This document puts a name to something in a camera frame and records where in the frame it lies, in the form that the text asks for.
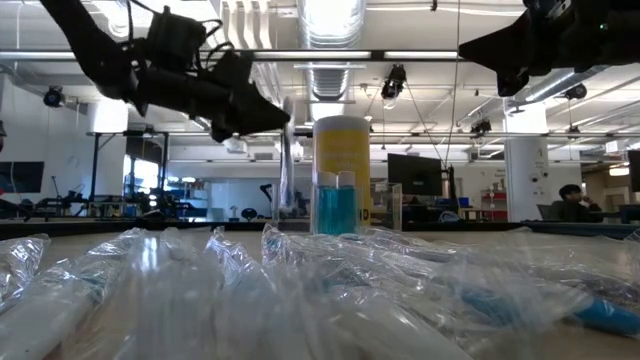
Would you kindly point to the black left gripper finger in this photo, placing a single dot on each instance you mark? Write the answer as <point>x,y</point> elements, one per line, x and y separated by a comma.
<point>250,125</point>
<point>257,105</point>

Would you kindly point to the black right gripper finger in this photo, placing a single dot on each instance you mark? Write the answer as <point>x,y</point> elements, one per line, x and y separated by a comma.
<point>500,35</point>
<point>505,60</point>

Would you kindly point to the small blue mouthwash bottle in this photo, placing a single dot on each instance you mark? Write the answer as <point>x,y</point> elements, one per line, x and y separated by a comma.
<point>347,210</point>
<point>327,210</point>

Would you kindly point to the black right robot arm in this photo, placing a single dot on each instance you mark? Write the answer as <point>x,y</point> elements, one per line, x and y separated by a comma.
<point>625,30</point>

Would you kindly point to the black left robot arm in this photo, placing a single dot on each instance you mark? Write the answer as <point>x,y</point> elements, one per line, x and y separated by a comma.
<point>90,45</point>

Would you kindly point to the black ceiling spotlight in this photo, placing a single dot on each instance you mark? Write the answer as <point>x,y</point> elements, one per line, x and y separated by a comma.
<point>395,82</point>
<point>480,126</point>
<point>52,96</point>
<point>575,91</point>

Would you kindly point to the black crossbar with light strips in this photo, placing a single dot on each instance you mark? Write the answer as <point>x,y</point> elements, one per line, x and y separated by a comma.
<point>325,55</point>

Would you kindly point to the yellow canister with white lid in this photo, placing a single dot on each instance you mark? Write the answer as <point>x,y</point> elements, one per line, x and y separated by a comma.
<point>345,150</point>

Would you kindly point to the black metal stand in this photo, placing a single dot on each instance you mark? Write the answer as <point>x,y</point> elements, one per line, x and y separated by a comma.
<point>95,170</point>

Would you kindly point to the black computer monitor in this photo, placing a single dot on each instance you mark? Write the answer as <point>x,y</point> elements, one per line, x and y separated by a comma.
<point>415,175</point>

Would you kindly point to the clear acrylic organizer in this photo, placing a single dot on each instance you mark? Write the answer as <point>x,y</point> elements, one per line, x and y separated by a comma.
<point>387,207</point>

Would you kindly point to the person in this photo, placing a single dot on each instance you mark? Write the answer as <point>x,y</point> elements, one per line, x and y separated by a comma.
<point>570,207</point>

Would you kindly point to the silver ventilation duct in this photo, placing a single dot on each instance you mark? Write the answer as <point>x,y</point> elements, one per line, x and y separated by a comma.
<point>555,85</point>
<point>330,30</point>

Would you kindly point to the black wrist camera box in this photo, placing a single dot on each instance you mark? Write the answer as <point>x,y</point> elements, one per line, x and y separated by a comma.
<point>175,40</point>

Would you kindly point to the black aluminium table frame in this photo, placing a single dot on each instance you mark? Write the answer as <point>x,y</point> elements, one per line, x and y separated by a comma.
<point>100,227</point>

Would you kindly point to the black wall screen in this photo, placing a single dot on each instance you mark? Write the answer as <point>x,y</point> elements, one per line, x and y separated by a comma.
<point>20,177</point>

